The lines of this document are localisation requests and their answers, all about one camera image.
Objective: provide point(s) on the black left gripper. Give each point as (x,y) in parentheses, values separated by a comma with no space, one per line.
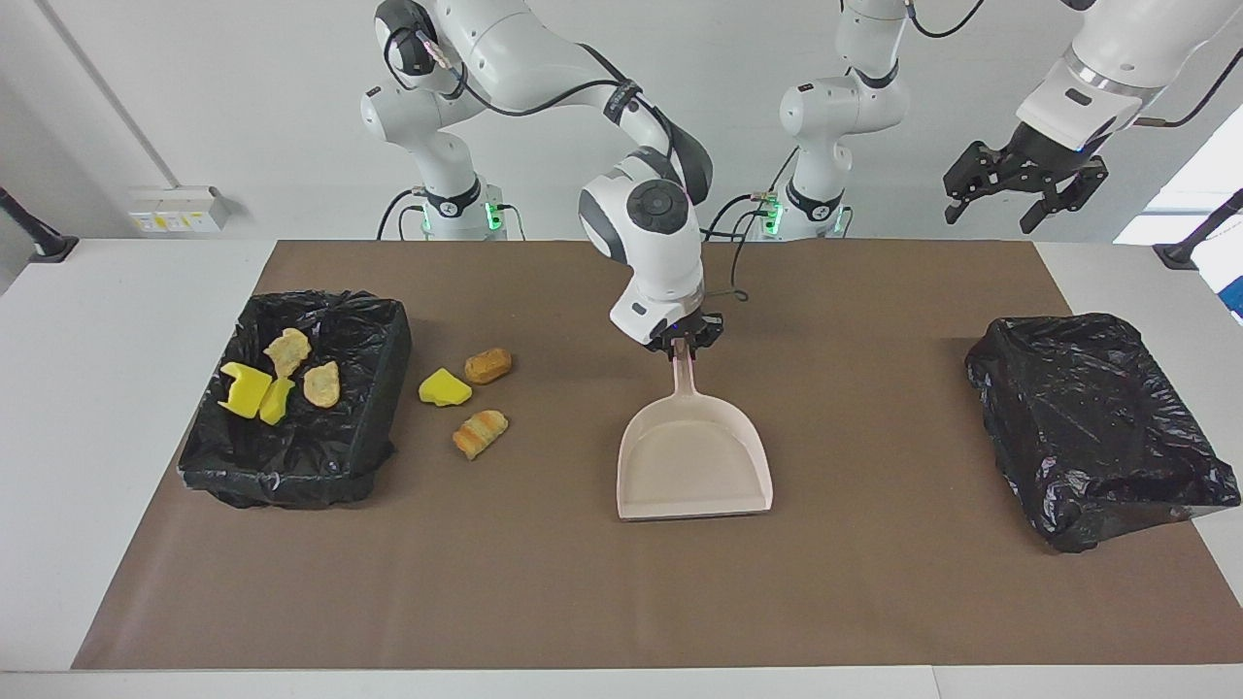
(1047,150)

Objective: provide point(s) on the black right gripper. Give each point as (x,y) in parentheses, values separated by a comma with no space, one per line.
(683,333)

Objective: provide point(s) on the pink plastic dustpan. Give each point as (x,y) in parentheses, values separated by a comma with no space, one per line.
(694,466)

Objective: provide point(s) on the brown bread roll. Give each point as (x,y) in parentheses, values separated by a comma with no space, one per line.
(488,366)

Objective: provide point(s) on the striped croissant bread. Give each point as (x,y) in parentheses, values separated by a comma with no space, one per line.
(480,433)

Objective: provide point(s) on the yellow sponge piece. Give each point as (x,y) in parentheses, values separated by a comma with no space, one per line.
(445,389)

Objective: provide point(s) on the small striped bread piece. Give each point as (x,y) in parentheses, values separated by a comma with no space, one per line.
(321,385)

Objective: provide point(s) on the pale cracker bread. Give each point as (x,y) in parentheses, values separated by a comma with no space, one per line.
(287,351)

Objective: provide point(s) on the small yellow sponge block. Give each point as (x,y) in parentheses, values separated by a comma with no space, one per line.
(276,402)

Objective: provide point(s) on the notched yellow sponge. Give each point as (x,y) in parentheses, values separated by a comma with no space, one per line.
(245,390)

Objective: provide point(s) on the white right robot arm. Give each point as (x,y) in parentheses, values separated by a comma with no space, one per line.
(651,243)

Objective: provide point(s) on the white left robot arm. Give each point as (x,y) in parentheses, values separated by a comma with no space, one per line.
(845,102)

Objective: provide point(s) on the black bag lined bin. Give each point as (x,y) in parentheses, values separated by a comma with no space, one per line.
(1088,437)
(320,447)

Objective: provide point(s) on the black clamp stand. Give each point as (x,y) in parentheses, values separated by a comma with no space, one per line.
(44,243)
(1180,254)

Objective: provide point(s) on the white and blue box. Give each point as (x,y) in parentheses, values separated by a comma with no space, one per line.
(1226,277)

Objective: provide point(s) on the brown table mat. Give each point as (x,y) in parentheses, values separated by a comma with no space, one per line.
(486,582)

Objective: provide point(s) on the white wall socket box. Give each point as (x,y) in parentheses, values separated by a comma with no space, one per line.
(180,209)

